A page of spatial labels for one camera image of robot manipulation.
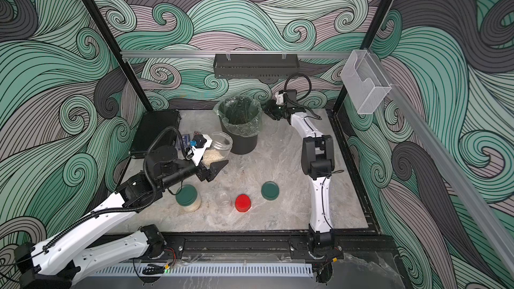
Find green-lidded oatmeal jar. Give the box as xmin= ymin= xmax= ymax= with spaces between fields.
xmin=202 ymin=131 xmax=233 ymax=168
xmin=175 ymin=185 xmax=202 ymax=212

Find red jar lid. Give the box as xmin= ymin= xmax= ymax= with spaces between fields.
xmin=234 ymin=194 xmax=252 ymax=213

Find green jar lid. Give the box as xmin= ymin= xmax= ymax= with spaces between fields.
xmin=261 ymin=181 xmax=280 ymax=201

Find clear oatmeal jar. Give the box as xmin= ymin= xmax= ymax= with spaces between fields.
xmin=215 ymin=190 xmax=233 ymax=215

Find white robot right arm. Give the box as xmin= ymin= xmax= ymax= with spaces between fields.
xmin=264 ymin=100 xmax=335 ymax=256

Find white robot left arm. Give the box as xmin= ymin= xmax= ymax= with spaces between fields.
xmin=15 ymin=159 xmax=228 ymax=288

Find black trash bin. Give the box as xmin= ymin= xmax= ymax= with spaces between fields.
xmin=220 ymin=120 xmax=258 ymax=155

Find clear plastic bin liner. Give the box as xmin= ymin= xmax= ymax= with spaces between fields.
xmin=214 ymin=96 xmax=263 ymax=138

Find blue card box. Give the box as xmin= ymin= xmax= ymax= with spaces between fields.
xmin=177 ymin=134 xmax=190 ymax=149

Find black hard case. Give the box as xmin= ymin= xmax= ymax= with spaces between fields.
xmin=129 ymin=109 xmax=182 ymax=159

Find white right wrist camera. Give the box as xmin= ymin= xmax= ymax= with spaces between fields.
xmin=275 ymin=90 xmax=297 ymax=106

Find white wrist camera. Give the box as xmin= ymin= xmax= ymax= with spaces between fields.
xmin=186 ymin=135 xmax=212 ymax=166
xmin=275 ymin=90 xmax=297 ymax=106

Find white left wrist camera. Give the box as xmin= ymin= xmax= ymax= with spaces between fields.
xmin=186 ymin=135 xmax=212 ymax=166

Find black corrugated right cable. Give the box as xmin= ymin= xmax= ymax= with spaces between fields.
xmin=284 ymin=73 xmax=322 ymax=120

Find black corrugated cable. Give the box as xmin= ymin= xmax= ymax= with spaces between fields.
xmin=41 ymin=125 xmax=190 ymax=252
xmin=284 ymin=73 xmax=322 ymax=120

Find black wall-mounted tray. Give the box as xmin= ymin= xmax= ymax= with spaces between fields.
xmin=213 ymin=54 xmax=300 ymax=80

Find clear acrylic wall holder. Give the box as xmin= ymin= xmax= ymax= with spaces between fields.
xmin=341 ymin=50 xmax=391 ymax=115

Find black corrugated left cable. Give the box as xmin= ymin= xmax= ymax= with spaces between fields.
xmin=41 ymin=125 xmax=190 ymax=252

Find white slotted cable duct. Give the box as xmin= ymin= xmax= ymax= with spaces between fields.
xmin=93 ymin=262 xmax=313 ymax=278

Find aluminium wall rail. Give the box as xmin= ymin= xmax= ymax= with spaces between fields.
xmin=367 ymin=50 xmax=514 ymax=278
xmin=120 ymin=50 xmax=352 ymax=60

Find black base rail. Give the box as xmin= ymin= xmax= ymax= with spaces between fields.
xmin=163 ymin=230 xmax=398 ymax=260

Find aluminium right wall rail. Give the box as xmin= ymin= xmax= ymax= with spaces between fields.
xmin=367 ymin=50 xmax=514 ymax=278

